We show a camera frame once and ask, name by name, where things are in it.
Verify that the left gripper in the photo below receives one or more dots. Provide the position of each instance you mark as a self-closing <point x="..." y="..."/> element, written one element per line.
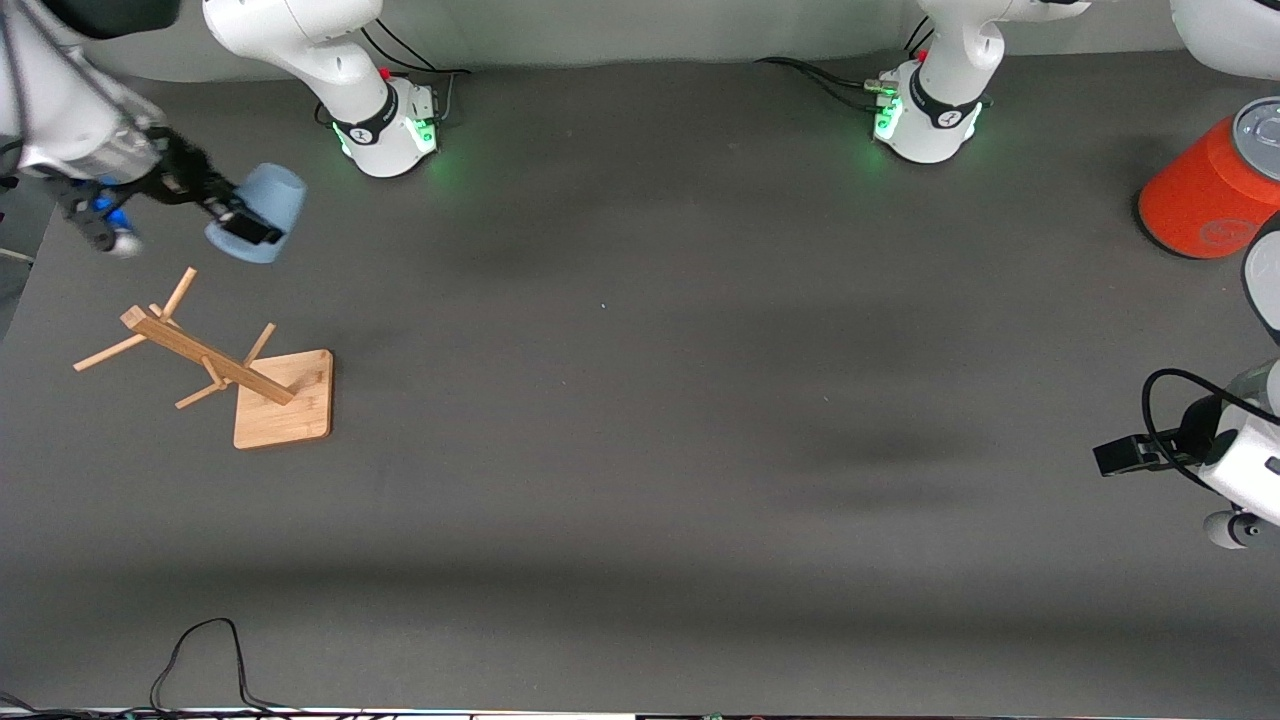
<point x="1190" y="430"/>

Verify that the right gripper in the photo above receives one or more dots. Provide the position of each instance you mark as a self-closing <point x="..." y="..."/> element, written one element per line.
<point x="178" y="172"/>

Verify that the light blue plastic cup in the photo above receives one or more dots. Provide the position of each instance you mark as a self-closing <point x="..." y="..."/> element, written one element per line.
<point x="268" y="195"/>

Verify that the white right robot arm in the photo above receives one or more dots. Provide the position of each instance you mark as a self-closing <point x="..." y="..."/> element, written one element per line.
<point x="300" y="40"/>

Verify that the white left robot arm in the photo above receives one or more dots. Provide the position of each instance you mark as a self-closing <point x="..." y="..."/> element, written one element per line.
<point x="945" y="100"/>

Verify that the wooden mug rack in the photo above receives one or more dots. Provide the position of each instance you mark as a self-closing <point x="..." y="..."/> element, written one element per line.
<point x="280" y="400"/>

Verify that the orange can with grey lid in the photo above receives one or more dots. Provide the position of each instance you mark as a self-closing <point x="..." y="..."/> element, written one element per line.
<point x="1210" y="195"/>

